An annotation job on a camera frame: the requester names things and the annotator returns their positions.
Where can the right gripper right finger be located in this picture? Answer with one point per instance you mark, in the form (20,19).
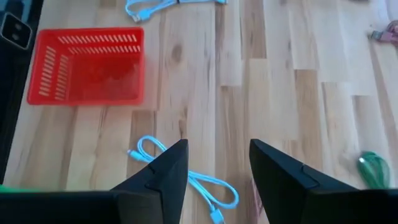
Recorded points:
(280,186)

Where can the black table-level camera box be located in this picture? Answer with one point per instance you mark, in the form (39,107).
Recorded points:
(15,31)

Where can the red plastic basket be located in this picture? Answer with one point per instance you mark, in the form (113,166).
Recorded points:
(102,77)

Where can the green plastic basket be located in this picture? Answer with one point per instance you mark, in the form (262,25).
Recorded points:
(15,188)

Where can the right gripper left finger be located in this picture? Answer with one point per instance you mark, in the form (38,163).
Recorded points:
(168,186)

